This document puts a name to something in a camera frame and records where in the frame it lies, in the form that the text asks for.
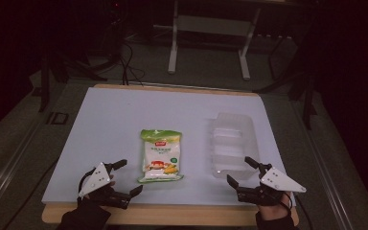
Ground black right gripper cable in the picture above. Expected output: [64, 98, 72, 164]
[286, 192, 311, 230]

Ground black floor cables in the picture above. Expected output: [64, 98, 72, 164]
[117, 40, 147, 87]

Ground grey metal rail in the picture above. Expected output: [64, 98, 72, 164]
[290, 97, 357, 230]
[0, 114, 51, 221]

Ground green and white snack packet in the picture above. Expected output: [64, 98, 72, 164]
[136, 128, 185, 185]

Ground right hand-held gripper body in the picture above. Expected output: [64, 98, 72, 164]
[236, 163, 308, 207]

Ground white metal stand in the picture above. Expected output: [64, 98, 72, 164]
[167, 0, 264, 81]

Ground clear plastic tray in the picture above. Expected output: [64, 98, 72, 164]
[207, 111, 262, 180]

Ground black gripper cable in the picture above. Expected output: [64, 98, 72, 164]
[77, 166, 97, 201]
[286, 192, 311, 230]

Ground person's right hand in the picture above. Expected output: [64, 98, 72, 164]
[258, 193, 293, 222]

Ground person's left hand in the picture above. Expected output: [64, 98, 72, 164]
[90, 180, 117, 201]

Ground wooden table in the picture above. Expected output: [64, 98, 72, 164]
[40, 82, 301, 227]

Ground black floor bracket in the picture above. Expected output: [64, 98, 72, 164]
[45, 111, 70, 126]

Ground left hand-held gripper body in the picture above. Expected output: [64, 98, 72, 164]
[77, 161, 132, 211]

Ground black metal stand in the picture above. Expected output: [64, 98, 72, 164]
[254, 32, 319, 131]
[36, 44, 109, 113]

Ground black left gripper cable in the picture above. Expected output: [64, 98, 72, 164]
[77, 166, 97, 201]

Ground white table mat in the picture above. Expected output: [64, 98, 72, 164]
[40, 86, 297, 207]

